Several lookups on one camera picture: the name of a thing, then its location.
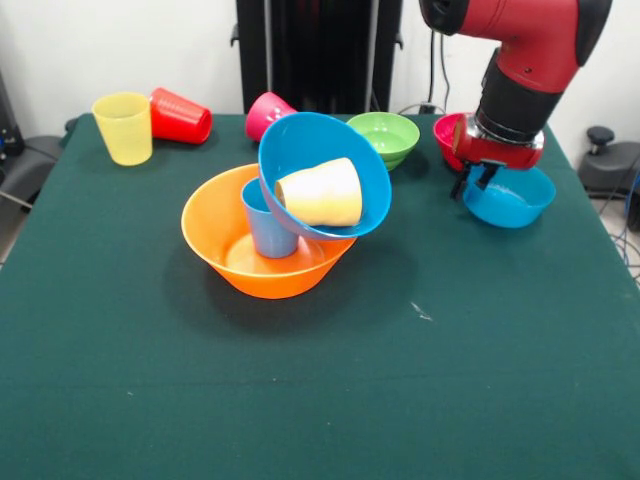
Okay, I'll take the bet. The black wall cable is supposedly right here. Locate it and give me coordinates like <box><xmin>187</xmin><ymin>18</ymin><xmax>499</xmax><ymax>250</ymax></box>
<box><xmin>428</xmin><ymin>30</ymin><xmax>454</xmax><ymax>109</ymax></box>

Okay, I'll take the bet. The large orange bowl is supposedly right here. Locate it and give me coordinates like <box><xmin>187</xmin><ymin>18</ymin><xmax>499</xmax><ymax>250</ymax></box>
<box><xmin>180</xmin><ymin>162</ymin><xmax>358</xmax><ymax>301</ymax></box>

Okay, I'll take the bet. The pink bowl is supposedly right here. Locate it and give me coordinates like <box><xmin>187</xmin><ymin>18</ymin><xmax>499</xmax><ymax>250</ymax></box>
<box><xmin>432</xmin><ymin>113</ymin><xmax>469</xmax><ymax>172</ymax></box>

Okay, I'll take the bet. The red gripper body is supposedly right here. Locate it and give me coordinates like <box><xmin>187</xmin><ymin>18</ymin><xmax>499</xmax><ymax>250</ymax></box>
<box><xmin>451</xmin><ymin>113</ymin><xmax>545</xmax><ymax>172</ymax></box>

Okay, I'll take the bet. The large blue bowl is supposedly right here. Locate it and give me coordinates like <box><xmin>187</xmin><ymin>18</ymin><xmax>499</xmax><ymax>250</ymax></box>
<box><xmin>257</xmin><ymin>111</ymin><xmax>393</xmax><ymax>242</ymax></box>

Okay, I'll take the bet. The light blue shallow bowl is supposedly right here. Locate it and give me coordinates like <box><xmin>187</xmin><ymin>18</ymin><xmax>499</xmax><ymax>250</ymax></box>
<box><xmin>462</xmin><ymin>166</ymin><xmax>557</xmax><ymax>230</ymax></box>

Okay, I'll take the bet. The red cup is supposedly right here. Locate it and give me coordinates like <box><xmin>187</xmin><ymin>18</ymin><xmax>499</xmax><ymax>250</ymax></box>
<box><xmin>148</xmin><ymin>87</ymin><xmax>214</xmax><ymax>146</ymax></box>

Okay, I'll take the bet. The black equipment box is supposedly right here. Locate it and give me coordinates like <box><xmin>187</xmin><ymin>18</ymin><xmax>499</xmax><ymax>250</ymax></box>
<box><xmin>0</xmin><ymin>69</ymin><xmax>26</xmax><ymax>156</ymax></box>

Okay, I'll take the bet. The dark green table cloth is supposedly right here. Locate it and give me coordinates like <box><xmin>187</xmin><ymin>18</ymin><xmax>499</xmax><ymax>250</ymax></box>
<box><xmin>0</xmin><ymin>112</ymin><xmax>640</xmax><ymax>480</ymax></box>

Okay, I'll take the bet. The green bowl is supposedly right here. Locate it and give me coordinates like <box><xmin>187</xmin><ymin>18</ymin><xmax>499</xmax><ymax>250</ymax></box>
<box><xmin>346</xmin><ymin>112</ymin><xmax>421</xmax><ymax>173</ymax></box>

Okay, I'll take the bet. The small yellow orange cup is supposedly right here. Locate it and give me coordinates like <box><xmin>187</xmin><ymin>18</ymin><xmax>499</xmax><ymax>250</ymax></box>
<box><xmin>273</xmin><ymin>157</ymin><xmax>364</xmax><ymax>229</ymax></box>

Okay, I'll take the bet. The pink cup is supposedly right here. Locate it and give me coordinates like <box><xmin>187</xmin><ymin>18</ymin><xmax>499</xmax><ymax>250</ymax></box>
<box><xmin>244</xmin><ymin>91</ymin><xmax>299</xmax><ymax>143</ymax></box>

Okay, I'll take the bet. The pale yellow cup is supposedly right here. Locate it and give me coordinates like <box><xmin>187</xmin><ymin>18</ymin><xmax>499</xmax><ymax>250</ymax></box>
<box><xmin>91</xmin><ymin>91</ymin><xmax>153</xmax><ymax>167</ymax></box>

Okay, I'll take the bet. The blue cup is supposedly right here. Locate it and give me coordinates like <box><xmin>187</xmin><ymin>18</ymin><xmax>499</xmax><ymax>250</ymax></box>
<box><xmin>240</xmin><ymin>178</ymin><xmax>300</xmax><ymax>260</ymax></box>

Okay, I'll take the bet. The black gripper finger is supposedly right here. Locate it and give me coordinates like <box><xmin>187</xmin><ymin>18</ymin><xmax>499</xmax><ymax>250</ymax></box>
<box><xmin>474</xmin><ymin>163</ymin><xmax>500</xmax><ymax>192</ymax></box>
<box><xmin>449</xmin><ymin>163</ymin><xmax>472</xmax><ymax>201</ymax></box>

